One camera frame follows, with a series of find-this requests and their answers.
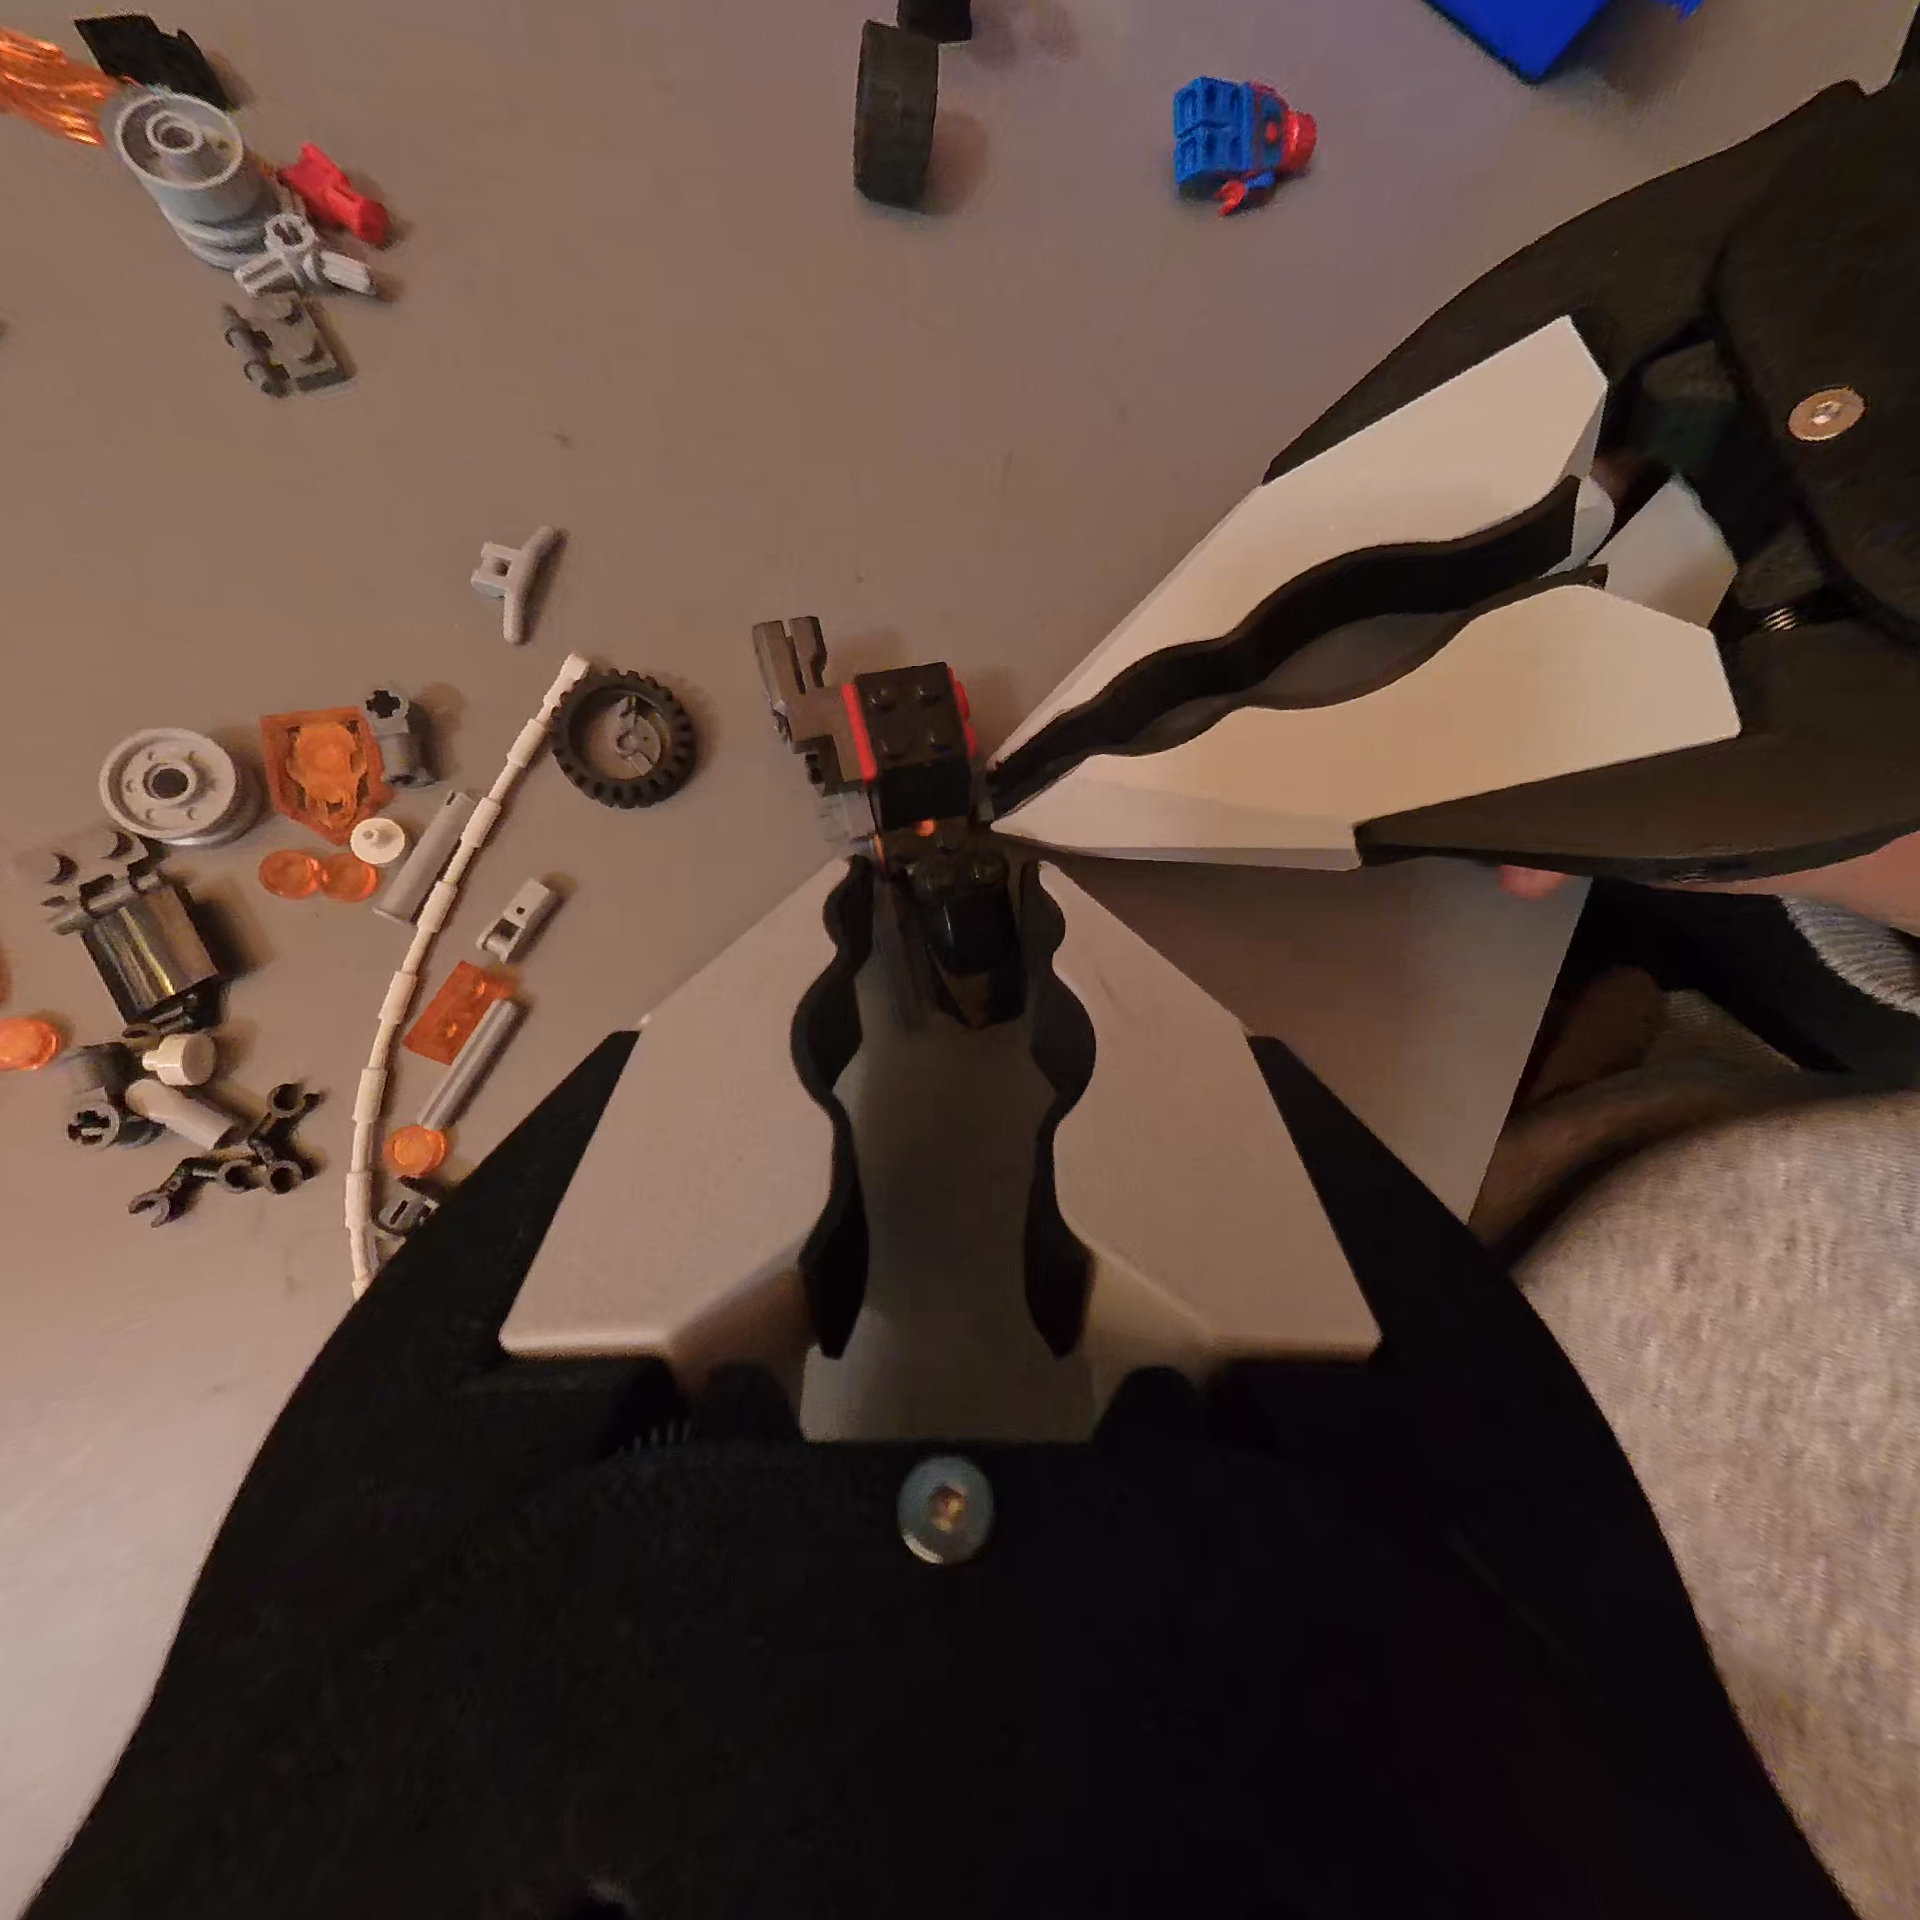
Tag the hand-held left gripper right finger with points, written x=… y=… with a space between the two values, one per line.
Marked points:
x=1201 y=1200

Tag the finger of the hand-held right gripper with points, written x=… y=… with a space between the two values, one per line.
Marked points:
x=1531 y=705
x=1395 y=495

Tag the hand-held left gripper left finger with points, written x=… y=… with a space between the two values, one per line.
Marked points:
x=675 y=1170

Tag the black and red lego assembly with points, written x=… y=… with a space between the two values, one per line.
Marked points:
x=908 y=734

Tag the blue lego brick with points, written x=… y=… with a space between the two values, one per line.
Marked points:
x=1544 y=31

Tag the grey lego bar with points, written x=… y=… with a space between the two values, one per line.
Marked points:
x=428 y=854

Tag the blue and red lego minifigure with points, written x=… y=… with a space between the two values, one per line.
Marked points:
x=1230 y=129

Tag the small black treaded lego tyre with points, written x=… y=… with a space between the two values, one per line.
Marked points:
x=579 y=758

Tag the black rubber lego tyre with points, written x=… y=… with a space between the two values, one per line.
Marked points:
x=896 y=112

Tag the red lego piece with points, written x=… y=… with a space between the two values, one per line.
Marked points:
x=338 y=195

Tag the grey lego wheel hub stack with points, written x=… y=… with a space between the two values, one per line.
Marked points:
x=189 y=165

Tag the black angular lego piece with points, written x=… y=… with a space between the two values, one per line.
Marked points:
x=143 y=49

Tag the orange transparent round stud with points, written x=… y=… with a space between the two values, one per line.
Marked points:
x=417 y=1150
x=285 y=872
x=23 y=1043
x=351 y=878

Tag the orange transparent flat plate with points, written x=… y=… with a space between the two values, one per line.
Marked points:
x=458 y=1013

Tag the small dark grey piece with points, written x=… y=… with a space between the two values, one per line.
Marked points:
x=405 y=1208

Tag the black clip bar piece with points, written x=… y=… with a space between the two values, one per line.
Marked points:
x=189 y=1185
x=278 y=1118

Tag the white round stud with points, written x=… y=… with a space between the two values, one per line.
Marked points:
x=379 y=840

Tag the light grey cylinder piece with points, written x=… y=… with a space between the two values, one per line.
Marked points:
x=189 y=1112

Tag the white cylinder piece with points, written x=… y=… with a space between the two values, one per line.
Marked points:
x=180 y=1058

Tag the dark grey pin connector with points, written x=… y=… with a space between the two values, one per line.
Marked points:
x=402 y=730

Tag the orange transparent shield piece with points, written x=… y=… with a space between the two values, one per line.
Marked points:
x=323 y=764

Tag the person's grey trouser leg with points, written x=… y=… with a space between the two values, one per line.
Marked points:
x=1740 y=1351

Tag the dark chrome engine cylinder piece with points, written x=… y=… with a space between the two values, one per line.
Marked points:
x=143 y=949

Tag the dark grey axle connector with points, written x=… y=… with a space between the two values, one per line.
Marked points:
x=92 y=1106

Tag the dark grey clip plate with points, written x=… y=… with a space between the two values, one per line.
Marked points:
x=293 y=352

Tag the light grey cross connector piece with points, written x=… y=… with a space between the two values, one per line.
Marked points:
x=301 y=262

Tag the small orange transparent flame piece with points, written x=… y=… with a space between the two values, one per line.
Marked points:
x=45 y=82

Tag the small light grey bracket piece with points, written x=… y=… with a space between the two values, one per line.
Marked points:
x=518 y=918

